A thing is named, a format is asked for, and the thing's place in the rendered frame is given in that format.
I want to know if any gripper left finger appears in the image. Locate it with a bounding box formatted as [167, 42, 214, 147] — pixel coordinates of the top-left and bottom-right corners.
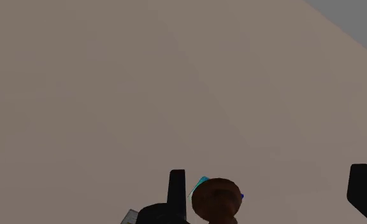
[135, 169, 191, 224]

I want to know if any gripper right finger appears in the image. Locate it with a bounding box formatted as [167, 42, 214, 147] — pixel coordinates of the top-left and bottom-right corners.
[346, 163, 367, 224]

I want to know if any teal and blue flat object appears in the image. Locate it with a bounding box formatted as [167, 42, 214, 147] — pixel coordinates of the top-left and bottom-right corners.
[187, 176, 245, 200]

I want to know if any brown round wooden vase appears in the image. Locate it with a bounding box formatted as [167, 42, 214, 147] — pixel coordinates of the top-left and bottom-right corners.
[191, 178, 243, 224]

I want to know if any pale grey ribbed object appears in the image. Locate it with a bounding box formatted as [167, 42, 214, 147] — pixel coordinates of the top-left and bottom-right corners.
[120, 209, 140, 224]

